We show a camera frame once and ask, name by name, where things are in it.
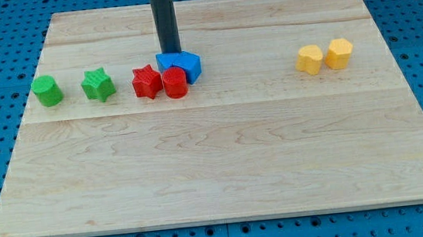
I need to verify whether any red cylinder block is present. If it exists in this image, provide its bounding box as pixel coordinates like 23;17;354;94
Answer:
162;67;187;99

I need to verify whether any yellow hexagon block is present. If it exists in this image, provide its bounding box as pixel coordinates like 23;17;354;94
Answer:
325;38;353;70

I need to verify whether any blue pentagon block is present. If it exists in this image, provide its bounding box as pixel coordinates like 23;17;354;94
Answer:
172;51;201;84

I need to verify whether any red star block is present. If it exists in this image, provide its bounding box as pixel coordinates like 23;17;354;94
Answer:
132;64;163;99

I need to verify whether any light wooden board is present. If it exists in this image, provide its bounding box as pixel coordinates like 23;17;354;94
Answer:
0;0;423;237

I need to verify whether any green cylinder block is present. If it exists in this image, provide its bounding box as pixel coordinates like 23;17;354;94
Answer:
31;75;64;107

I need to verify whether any yellow heart block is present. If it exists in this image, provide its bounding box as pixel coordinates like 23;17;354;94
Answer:
295;44;323;75

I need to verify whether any green star block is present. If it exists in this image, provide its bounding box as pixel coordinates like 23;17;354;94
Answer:
81;67;116;102

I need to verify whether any blue cube block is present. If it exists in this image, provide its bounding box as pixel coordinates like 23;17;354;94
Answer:
156;53;180;73

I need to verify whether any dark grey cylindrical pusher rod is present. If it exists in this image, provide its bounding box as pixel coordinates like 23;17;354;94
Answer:
150;0;181;53

